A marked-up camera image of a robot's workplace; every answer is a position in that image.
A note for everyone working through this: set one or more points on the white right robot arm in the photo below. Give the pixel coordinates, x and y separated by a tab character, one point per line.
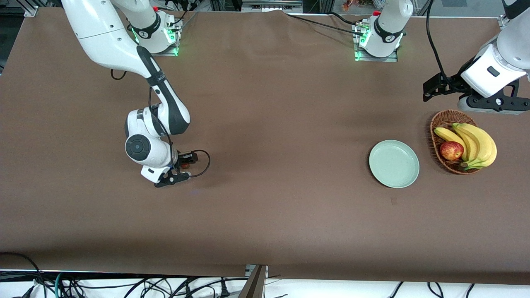
103	33

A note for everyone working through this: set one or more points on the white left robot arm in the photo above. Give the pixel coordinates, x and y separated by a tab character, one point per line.
389	25

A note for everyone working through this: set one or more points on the pale green round plate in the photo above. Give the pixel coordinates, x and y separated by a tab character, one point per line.
393	163

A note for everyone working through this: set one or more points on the brown wicker basket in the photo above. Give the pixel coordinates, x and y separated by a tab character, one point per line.
445	120

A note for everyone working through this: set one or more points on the yellow banana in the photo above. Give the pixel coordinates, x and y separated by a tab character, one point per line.
447	134
471	142
488	145

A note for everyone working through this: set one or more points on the red apple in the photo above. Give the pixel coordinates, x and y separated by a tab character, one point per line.
451	150

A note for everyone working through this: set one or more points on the large table cover sheet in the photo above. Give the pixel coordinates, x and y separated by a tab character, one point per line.
265	103

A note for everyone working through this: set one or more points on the colourful background item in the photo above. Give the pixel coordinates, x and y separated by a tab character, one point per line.
352	5

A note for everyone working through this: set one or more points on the silver metal box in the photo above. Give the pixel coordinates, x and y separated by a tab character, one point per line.
271	6

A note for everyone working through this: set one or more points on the aluminium frame corner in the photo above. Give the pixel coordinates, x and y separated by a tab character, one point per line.
503	21
31	9

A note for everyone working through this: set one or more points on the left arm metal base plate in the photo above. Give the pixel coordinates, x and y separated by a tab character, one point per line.
391	59

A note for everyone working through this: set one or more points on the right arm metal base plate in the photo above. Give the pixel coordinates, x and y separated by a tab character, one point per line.
174	51

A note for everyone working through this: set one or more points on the metal frame post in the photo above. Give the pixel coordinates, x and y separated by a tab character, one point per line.
254	283

